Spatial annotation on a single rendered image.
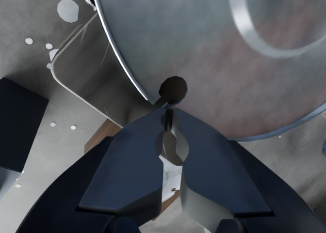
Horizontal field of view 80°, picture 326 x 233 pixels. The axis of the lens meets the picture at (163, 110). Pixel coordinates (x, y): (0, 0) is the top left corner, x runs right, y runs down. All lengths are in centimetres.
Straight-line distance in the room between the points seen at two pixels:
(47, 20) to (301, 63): 84
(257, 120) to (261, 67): 5
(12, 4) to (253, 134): 87
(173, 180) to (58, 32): 76
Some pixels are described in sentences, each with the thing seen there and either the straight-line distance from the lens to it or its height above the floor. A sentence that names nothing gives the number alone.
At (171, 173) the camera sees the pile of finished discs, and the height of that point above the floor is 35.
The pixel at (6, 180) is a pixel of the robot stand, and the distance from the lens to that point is 65.
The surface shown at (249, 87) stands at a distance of 18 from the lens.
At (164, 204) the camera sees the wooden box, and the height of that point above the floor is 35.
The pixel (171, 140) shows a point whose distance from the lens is 17.
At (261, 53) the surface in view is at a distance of 17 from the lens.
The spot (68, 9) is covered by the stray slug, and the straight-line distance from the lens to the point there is 26.
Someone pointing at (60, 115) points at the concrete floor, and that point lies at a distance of 103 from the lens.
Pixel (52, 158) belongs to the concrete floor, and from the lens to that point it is 117.
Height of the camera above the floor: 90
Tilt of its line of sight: 56 degrees down
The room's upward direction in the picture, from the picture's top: 144 degrees clockwise
